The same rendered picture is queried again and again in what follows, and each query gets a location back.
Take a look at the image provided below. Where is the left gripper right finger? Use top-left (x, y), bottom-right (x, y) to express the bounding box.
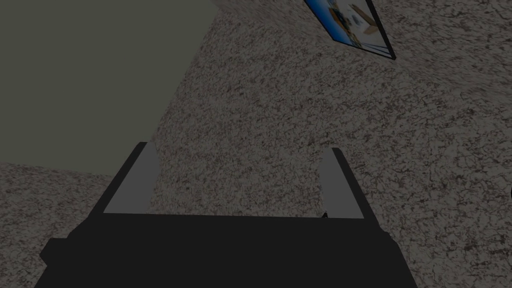
top-left (318, 147), bottom-right (379, 220)

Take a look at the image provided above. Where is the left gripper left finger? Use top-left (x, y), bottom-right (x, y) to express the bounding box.
top-left (88, 141), bottom-right (162, 217)

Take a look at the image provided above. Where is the black framed blue picture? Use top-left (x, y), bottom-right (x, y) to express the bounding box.
top-left (302, 0), bottom-right (397, 61)

